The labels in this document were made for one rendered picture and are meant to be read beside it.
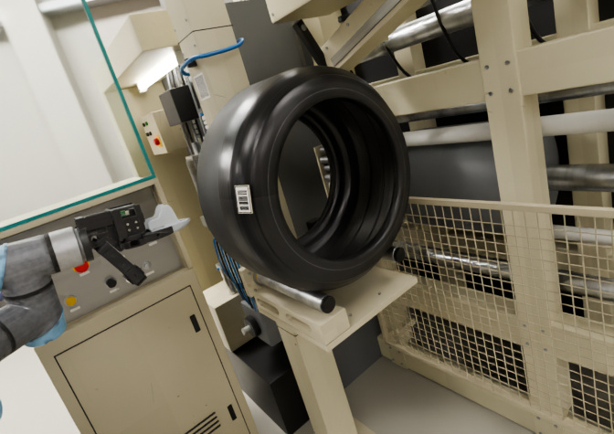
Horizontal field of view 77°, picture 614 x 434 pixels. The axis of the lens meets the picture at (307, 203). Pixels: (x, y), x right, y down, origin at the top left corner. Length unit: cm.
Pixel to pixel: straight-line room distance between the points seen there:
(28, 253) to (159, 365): 94
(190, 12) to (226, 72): 18
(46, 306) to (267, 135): 52
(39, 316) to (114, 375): 81
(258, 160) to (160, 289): 86
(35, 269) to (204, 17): 81
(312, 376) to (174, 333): 55
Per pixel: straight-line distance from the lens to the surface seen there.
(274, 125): 85
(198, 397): 178
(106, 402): 166
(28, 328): 84
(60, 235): 83
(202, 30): 126
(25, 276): 83
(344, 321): 105
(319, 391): 161
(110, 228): 85
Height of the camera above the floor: 141
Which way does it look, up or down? 15 degrees down
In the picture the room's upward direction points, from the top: 16 degrees counter-clockwise
